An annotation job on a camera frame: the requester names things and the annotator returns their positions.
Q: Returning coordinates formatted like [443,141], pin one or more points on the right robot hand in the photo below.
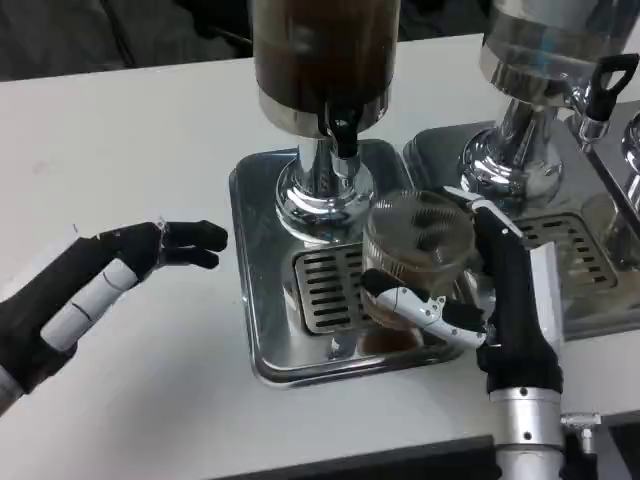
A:
[510,300]

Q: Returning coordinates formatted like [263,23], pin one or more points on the black tap lever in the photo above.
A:
[344,137]

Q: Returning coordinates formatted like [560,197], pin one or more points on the clear ribbed glass cup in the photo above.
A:
[415,250]

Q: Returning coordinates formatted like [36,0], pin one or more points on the steel drip grid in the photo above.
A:
[325,290]
[575,250]

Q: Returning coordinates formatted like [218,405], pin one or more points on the steel drip tray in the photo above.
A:
[260,200]
[435,155]

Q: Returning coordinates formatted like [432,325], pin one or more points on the chrome dispenser stand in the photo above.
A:
[632,165]

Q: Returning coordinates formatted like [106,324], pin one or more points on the dark drink dispenser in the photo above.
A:
[320,60]

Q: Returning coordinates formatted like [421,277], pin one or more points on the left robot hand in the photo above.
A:
[125,250]

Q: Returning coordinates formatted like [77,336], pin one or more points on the clear steel drink dispenser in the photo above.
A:
[515,150]

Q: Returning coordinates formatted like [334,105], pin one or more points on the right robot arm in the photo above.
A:
[525,430]

